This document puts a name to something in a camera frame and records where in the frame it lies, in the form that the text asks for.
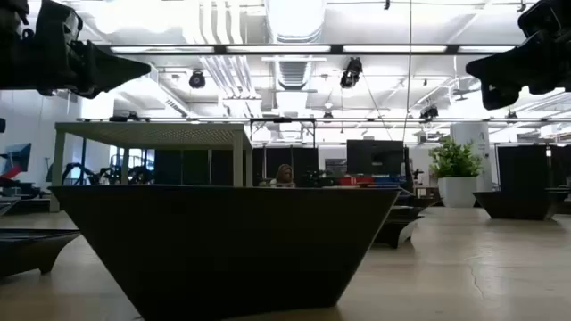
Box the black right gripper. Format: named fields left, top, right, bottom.
left=466, top=26, right=571, bottom=111

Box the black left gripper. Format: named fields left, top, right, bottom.
left=33, top=0, right=153, bottom=100

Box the black wavy square plate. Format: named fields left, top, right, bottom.
left=472, top=189, right=571, bottom=222
left=49, top=184, right=401, bottom=321

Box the black small square plate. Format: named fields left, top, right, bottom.
left=0, top=228, right=82, bottom=278
left=373, top=218, right=420, bottom=250

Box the white round column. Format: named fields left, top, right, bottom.
left=449, top=122, right=492, bottom=193

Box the black ceiling spotlight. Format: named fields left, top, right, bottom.
left=188, top=70, right=207, bottom=90
left=418, top=104, right=440, bottom=121
left=339, top=56, right=364, bottom=89

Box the black partition panel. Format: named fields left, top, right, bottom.
left=497, top=144, right=571, bottom=193

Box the black overhead light beam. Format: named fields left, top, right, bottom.
left=95, top=43, right=521, bottom=57

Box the green plant in white pot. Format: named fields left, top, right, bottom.
left=428, top=136, right=485, bottom=209

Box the blue screen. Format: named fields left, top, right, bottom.
left=2, top=142, right=33, bottom=174

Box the red bar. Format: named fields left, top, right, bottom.
left=0, top=165, right=22, bottom=182

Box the black monitor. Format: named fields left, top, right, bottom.
left=346, top=139, right=405, bottom=176

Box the blue storage bin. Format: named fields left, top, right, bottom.
left=373, top=175, right=405, bottom=187

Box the red storage bin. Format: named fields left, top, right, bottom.
left=337, top=176, right=375, bottom=187

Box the person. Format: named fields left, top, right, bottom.
left=274, top=163, right=296, bottom=188

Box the black device on rail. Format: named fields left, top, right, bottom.
left=109, top=111, right=151, bottom=123

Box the thin hanging wire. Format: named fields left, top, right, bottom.
left=402, top=0, right=414, bottom=144

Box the black partition wall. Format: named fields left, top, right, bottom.
left=153, top=146, right=320, bottom=187

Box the background horizontal rail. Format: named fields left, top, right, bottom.
left=75, top=116, right=571, bottom=124

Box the silver ventilation duct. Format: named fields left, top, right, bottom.
left=265, top=0, right=327, bottom=90

